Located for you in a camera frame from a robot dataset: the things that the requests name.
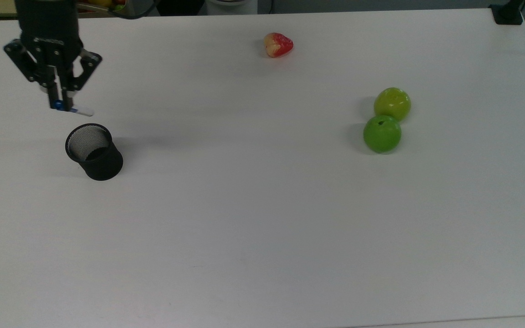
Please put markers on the red toy strawberry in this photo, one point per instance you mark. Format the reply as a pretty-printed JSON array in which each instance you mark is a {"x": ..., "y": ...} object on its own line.
[{"x": 280, "y": 44}]

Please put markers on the black stand base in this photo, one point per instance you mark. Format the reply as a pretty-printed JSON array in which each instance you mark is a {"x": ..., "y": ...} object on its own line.
[{"x": 507, "y": 12}]

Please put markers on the dark green apple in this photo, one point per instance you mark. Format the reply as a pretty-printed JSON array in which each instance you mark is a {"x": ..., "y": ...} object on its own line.
[{"x": 382, "y": 134}]

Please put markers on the black mesh pen holder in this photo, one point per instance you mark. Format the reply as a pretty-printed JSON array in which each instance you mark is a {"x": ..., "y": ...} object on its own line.
[{"x": 100, "y": 161}]

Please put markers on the light green apple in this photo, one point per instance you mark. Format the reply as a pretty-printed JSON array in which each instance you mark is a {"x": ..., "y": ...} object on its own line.
[{"x": 392, "y": 104}]

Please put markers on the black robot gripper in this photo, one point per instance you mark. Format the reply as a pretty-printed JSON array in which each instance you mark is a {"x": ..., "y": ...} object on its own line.
[{"x": 52, "y": 52}]

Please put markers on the white marker pen blue cap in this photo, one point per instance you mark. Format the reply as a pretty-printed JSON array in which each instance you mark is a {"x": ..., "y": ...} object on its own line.
[{"x": 84, "y": 110}]

